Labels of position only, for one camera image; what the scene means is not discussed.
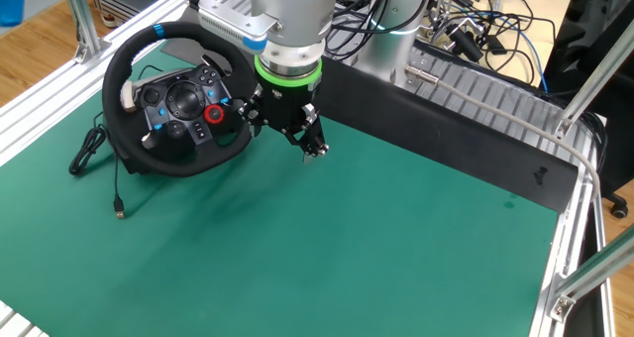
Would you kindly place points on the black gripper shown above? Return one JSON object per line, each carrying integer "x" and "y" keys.
{"x": 289, "y": 104}

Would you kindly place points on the black racing steering wheel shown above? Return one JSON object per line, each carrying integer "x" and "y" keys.
{"x": 185, "y": 99}

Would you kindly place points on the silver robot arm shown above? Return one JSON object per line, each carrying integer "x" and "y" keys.
{"x": 297, "y": 10}

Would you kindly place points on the black steering wheel base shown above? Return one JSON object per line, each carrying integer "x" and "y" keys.
{"x": 130, "y": 164}

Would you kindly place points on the green table mat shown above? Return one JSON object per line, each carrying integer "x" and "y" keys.
{"x": 297, "y": 253}

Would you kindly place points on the black rubber mat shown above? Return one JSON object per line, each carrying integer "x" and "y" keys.
{"x": 446, "y": 129}

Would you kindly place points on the black cylindrical device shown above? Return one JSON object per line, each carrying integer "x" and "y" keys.
{"x": 465, "y": 44}

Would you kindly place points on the black power adapter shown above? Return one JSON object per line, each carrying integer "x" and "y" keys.
{"x": 495, "y": 44}

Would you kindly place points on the light wooden desk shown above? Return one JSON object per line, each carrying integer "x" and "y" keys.
{"x": 560, "y": 10}

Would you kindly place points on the black office chair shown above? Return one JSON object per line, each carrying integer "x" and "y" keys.
{"x": 619, "y": 109}

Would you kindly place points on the aluminium frame post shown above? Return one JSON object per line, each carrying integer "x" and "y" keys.
{"x": 76, "y": 10}
{"x": 594, "y": 272}
{"x": 594, "y": 74}

